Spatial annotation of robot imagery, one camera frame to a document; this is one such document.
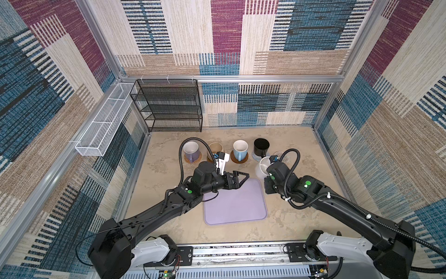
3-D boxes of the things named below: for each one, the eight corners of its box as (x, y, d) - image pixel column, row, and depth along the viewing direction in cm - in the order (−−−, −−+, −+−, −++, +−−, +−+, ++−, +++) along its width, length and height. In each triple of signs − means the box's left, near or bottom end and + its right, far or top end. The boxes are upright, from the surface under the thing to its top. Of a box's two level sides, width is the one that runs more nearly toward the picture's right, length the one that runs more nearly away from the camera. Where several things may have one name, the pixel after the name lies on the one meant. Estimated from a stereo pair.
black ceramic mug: (249, 158, 107) (250, 147, 99) (254, 147, 113) (256, 135, 104) (262, 163, 105) (265, 152, 97) (267, 151, 110) (270, 140, 102)
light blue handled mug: (233, 167, 103) (234, 156, 94) (233, 151, 110) (233, 139, 102) (247, 167, 103) (249, 156, 94) (246, 151, 110) (247, 139, 102)
